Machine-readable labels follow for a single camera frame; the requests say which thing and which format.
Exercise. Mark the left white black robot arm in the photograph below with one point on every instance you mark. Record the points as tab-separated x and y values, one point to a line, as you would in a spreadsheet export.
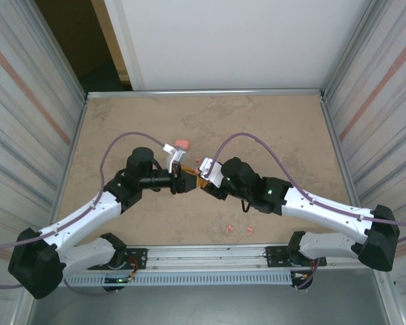
88	213

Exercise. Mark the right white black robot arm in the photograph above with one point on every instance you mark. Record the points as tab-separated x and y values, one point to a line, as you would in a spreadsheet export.
325	206

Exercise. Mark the black mounting plate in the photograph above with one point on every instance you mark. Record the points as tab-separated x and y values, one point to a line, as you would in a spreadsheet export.
140	252
274	252

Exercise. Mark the grey metal plate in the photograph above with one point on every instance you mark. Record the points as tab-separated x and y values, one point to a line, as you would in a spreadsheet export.
206	304

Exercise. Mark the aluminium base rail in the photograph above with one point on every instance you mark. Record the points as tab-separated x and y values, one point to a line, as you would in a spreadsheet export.
206	257

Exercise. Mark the aluminium frame bar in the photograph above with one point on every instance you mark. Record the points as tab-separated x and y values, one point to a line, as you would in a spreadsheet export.
206	93
339	142
72	142

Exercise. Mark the beige door frame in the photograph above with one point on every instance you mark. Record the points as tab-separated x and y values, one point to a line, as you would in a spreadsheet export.
109	34

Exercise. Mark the aluminium frame post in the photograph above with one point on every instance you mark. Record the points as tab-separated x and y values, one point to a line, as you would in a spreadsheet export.
350	44
58	44

